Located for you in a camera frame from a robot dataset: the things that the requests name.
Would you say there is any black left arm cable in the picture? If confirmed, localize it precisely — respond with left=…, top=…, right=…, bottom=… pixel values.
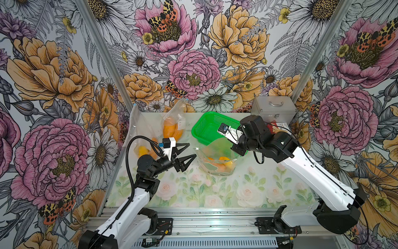
left=105, top=135, right=165, bottom=231

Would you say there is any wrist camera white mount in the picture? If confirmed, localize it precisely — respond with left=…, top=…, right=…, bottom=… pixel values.
left=159, top=137, right=176, bottom=161
left=218, top=123, right=243, bottom=144

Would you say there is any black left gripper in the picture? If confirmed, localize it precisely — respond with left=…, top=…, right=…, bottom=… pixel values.
left=151, top=142, right=197, bottom=176

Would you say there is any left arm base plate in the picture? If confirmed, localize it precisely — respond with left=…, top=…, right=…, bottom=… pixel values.
left=145, top=218, right=174, bottom=236

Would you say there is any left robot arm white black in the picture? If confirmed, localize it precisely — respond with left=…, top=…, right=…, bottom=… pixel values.
left=78, top=139, right=196, bottom=249

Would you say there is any silver metal case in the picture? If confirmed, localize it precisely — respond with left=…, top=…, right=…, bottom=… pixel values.
left=250, top=96, right=298, bottom=124

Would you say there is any green plastic basket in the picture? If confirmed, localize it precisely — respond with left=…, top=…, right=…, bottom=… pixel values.
left=191, top=112, right=240, bottom=146

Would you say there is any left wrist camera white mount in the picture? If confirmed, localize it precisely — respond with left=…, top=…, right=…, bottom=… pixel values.
left=159, top=137, right=176, bottom=161

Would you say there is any red mango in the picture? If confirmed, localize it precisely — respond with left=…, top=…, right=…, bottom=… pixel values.
left=215, top=164, right=227, bottom=173

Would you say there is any aluminium front rail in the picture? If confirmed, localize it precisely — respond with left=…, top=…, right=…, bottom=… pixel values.
left=83, top=206, right=349, bottom=240

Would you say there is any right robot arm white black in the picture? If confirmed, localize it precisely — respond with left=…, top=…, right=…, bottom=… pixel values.
left=218, top=115, right=366, bottom=234

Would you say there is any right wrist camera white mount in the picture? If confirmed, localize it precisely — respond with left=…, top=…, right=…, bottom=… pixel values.
left=218, top=123, right=243, bottom=144

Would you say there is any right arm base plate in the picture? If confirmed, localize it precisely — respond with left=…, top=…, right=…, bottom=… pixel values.
left=255, top=217, right=302, bottom=236

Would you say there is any red white snack box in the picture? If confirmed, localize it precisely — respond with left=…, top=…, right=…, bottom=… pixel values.
left=273, top=122, right=290, bottom=133

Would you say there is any clear zip-top bag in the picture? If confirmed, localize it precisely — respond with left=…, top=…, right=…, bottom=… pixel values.
left=162, top=99, right=188, bottom=130
left=122, top=104, right=157, bottom=159
left=195, top=138, right=241, bottom=176

